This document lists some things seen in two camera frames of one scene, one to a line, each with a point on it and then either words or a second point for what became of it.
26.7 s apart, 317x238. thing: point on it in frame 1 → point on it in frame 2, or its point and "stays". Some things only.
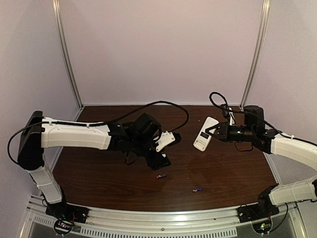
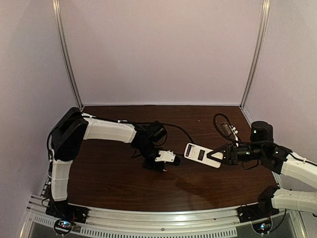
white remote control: x=203 y=137 → x=199 y=153
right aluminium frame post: x=264 y=28 stays
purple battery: x=159 y=176 → x=188 y=150
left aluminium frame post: x=66 y=53 stays
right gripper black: x=220 y=131 → x=231 y=154
